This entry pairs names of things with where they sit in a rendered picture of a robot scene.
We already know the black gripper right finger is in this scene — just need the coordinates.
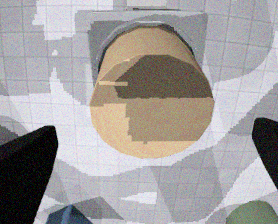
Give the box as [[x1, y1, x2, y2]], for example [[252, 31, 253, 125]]
[[252, 117, 278, 192]]

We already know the grey balance beam with round pans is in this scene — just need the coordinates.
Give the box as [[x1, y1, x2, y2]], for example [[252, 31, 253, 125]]
[[86, 0, 208, 85]]

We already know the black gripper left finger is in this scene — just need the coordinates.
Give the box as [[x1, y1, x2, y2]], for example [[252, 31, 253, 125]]
[[0, 125, 58, 224]]

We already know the blue cube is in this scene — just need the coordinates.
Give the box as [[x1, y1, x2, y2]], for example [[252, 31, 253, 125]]
[[46, 204, 91, 224]]

